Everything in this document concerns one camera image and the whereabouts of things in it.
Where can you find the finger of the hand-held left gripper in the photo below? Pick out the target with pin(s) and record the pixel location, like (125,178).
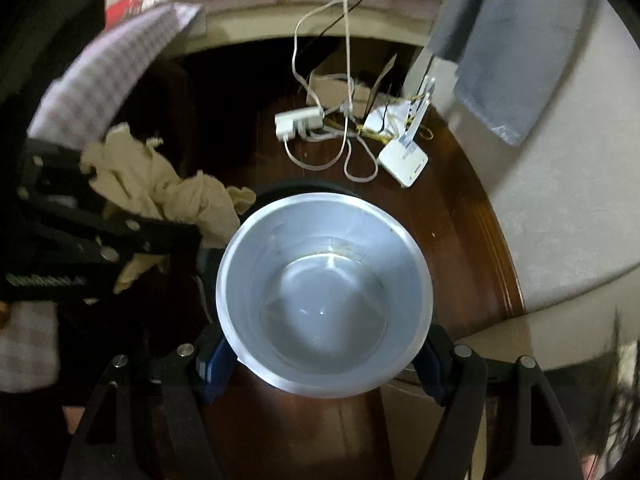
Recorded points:
(50,170)
(150,235)

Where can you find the flat white router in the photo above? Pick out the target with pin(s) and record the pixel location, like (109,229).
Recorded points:
(402,162)

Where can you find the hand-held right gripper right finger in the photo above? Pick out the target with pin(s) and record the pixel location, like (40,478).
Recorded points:
(435,365)

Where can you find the beige bed frame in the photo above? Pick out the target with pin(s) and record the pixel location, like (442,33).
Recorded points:
(250,25)

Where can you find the black plastic bucket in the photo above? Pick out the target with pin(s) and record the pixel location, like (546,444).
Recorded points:
(305,187)

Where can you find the blue paper bowl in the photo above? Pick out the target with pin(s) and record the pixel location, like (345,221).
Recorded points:
(325,285)

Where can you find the small white box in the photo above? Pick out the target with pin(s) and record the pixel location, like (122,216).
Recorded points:
(385,117)

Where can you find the cardboard box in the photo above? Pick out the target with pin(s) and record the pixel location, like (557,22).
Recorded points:
(330,90)

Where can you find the upright white modem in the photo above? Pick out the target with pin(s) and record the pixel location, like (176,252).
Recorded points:
(420,110)

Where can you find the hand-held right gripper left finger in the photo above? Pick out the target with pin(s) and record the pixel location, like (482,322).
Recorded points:
(215,370)

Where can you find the pink checkered tablecloth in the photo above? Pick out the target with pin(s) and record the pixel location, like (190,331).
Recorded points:
(100,75)

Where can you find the grey patterned curtain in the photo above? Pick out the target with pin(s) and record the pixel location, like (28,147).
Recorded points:
(500,60)

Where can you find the beige cloth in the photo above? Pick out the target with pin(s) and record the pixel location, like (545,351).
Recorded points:
(150,180)

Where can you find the white power strip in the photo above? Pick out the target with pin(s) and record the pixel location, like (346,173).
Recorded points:
(295,122)

